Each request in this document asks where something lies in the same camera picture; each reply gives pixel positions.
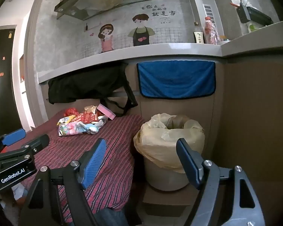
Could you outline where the group of red door stickers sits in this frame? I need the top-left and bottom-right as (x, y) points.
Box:
(0, 34), (13, 77)

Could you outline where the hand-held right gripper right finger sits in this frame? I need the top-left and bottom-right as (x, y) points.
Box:
(176, 138), (266, 226)

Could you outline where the pink colourful packet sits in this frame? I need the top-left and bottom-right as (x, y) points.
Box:
(58, 121), (85, 136)

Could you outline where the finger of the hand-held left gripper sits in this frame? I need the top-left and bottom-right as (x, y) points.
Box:
(0, 128), (26, 157)
(0, 134), (50, 162)

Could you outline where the red and gold packet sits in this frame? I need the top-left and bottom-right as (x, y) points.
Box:
(77, 112), (98, 124)

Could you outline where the white wall vent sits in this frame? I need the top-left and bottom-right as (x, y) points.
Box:
(203, 3), (217, 27)

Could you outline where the red-capped plastic bottle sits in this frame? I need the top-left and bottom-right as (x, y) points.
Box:
(203, 16), (220, 45)

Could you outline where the grey trash bin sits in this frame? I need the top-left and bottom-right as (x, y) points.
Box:
(143, 114), (204, 192)

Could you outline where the pale yellow bin bag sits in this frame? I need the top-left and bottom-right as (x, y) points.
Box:
(133, 113), (205, 173)

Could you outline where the dark sauce bottle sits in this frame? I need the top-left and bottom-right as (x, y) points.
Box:
(193, 22), (204, 44)

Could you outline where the red striped cloth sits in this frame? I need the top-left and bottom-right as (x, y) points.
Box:
(20, 114), (145, 220)

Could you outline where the blue towel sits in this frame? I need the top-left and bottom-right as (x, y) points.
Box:
(136, 61), (216, 98)

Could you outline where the glass range hood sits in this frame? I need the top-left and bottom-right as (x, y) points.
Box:
(54, 0), (154, 20)

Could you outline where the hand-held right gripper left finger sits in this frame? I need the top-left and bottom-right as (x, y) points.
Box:
(19, 138), (107, 226)

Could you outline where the cartoon wall sticker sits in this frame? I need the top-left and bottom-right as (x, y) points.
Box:
(86, 3), (172, 53)

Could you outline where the black fabric bag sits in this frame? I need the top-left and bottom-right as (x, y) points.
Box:
(48, 63), (138, 117)

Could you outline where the light blue wrapper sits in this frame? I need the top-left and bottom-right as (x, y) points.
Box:
(75, 122), (101, 134)

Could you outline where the grey kitchen countertop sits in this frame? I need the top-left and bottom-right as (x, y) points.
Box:
(37, 19), (283, 84)

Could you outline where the black door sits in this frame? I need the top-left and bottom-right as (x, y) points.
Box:
(0, 28), (23, 137)

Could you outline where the pink box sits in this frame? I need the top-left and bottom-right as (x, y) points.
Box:
(97, 104), (116, 120)

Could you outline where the blue denim cloth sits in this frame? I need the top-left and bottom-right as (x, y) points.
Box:
(94, 206), (135, 226)

